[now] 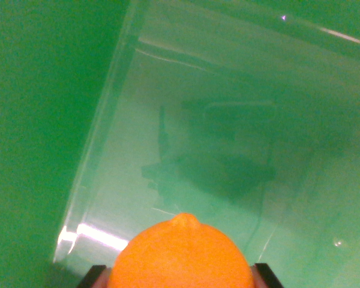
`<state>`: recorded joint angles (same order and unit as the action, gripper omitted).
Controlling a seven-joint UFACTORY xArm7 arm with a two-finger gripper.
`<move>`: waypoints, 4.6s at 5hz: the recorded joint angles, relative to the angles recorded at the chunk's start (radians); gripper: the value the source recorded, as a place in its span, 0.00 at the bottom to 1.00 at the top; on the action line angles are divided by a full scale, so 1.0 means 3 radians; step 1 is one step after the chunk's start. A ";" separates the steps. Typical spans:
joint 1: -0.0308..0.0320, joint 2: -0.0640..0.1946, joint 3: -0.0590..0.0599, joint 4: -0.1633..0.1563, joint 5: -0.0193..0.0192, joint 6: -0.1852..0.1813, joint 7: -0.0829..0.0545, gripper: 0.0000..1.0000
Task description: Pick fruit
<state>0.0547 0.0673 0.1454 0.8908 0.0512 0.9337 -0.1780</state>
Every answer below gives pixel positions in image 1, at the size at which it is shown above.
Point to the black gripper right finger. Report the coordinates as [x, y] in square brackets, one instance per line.
[265, 276]

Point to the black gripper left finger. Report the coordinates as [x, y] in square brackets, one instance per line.
[94, 277]

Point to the yellow lemon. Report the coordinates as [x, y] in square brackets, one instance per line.
[181, 258]

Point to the green plastic bin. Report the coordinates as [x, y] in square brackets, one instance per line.
[228, 120]

